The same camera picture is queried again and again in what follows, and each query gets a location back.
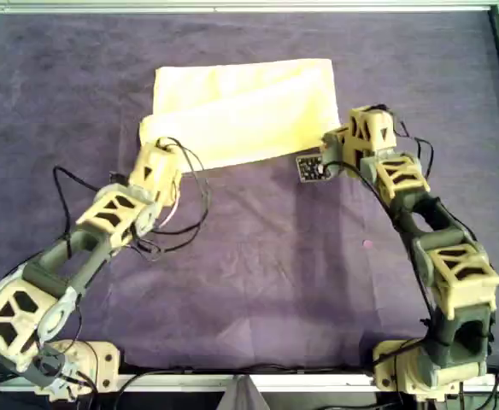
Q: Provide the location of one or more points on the black camera circuit board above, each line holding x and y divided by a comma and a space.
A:
311, 168

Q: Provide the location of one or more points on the grey camera bracket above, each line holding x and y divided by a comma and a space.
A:
343, 160

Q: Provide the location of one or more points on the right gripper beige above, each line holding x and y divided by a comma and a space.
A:
373, 128

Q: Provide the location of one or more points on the grey camera stand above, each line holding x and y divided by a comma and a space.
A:
243, 397

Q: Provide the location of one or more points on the beige arm base plate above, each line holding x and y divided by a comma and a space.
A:
386, 363
104, 363

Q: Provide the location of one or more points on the right beige robot arm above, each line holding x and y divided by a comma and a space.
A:
459, 273

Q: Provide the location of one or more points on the purple fabric table cover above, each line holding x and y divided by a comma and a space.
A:
249, 299

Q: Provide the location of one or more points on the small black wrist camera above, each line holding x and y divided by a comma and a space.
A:
116, 175

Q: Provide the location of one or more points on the pink round sticker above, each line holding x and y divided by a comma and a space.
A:
367, 244

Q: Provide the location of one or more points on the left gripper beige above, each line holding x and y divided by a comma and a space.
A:
155, 171

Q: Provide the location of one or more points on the left beige robot arm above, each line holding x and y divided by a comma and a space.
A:
104, 213

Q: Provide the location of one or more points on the yellow square cloth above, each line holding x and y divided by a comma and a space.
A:
241, 111

